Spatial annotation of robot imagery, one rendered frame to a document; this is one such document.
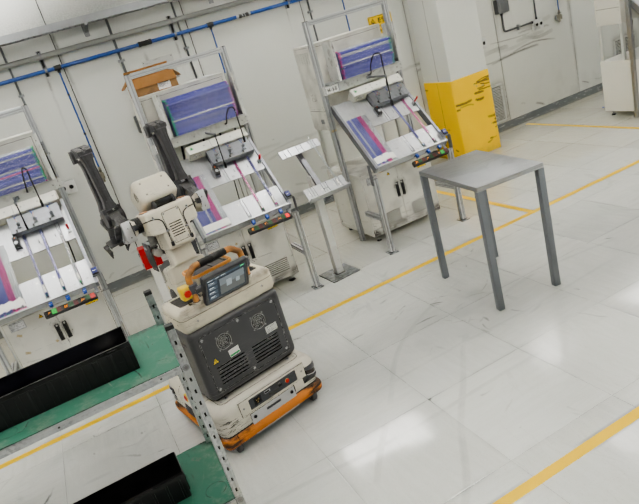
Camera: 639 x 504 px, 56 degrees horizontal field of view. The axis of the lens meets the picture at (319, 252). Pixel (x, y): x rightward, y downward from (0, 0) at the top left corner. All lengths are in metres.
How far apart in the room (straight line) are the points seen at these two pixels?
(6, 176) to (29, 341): 1.14
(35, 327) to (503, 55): 6.03
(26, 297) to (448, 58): 4.77
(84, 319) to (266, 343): 1.82
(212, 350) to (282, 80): 3.99
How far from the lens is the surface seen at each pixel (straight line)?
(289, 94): 6.55
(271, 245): 4.84
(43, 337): 4.69
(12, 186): 4.59
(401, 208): 5.33
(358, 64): 5.20
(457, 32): 7.00
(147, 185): 3.27
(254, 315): 3.13
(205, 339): 3.03
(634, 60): 7.44
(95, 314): 4.66
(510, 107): 8.17
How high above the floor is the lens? 1.89
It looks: 20 degrees down
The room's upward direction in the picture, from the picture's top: 17 degrees counter-clockwise
